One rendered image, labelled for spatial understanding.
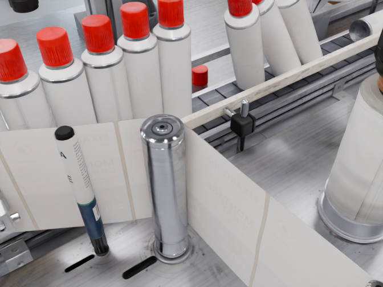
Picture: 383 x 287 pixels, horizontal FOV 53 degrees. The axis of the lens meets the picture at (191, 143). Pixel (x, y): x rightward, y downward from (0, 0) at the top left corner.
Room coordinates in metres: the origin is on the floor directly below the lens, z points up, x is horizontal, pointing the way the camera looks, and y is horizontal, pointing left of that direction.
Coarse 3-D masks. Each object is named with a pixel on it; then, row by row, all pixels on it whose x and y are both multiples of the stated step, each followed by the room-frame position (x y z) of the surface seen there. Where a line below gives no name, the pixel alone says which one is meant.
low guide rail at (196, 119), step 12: (372, 36) 0.69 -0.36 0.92; (348, 48) 0.64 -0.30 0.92; (360, 48) 0.66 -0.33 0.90; (324, 60) 0.60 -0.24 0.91; (336, 60) 0.62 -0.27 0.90; (288, 72) 0.56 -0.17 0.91; (300, 72) 0.57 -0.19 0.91; (312, 72) 0.59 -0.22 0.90; (264, 84) 0.53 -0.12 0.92; (276, 84) 0.54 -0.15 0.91; (288, 84) 0.55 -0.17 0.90; (240, 96) 0.50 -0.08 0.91; (252, 96) 0.51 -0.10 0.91; (204, 108) 0.47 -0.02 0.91; (216, 108) 0.47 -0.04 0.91; (192, 120) 0.44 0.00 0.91; (204, 120) 0.45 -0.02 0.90
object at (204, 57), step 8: (352, 0) 0.75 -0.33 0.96; (360, 0) 0.76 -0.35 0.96; (368, 0) 0.77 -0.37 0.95; (328, 8) 0.71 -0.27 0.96; (336, 8) 0.72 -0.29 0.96; (344, 8) 0.73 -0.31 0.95; (312, 16) 0.68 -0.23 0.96; (320, 16) 0.69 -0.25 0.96; (328, 16) 0.71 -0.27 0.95; (216, 48) 0.57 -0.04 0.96; (224, 48) 0.57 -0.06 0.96; (192, 56) 0.54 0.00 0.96; (200, 56) 0.54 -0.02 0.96; (208, 56) 0.55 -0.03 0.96; (216, 56) 0.55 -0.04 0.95; (192, 64) 0.53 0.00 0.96; (200, 64) 0.54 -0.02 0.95; (8, 128) 0.37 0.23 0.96
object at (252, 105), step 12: (348, 36) 0.75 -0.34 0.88; (324, 48) 0.71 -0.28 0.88; (336, 48) 0.70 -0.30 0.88; (372, 48) 0.70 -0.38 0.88; (348, 60) 0.66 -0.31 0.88; (264, 72) 0.62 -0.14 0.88; (324, 72) 0.62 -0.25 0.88; (228, 84) 0.58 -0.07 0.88; (300, 84) 0.58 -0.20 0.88; (204, 96) 0.55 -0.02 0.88; (216, 96) 0.54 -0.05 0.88; (228, 96) 0.54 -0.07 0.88; (264, 96) 0.54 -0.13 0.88; (276, 96) 0.54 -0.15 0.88; (192, 108) 0.51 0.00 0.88; (240, 108) 0.51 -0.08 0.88; (252, 108) 0.51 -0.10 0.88; (216, 120) 0.48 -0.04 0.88; (228, 120) 0.48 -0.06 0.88; (204, 132) 0.45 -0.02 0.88
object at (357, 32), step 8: (368, 16) 0.74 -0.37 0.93; (376, 16) 0.74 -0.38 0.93; (352, 24) 0.74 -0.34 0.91; (360, 24) 0.73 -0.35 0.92; (368, 24) 0.71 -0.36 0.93; (376, 24) 0.72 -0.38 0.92; (352, 32) 0.74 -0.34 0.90; (360, 32) 0.73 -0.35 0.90; (368, 32) 0.71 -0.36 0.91; (376, 32) 0.71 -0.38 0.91; (352, 40) 0.73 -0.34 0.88
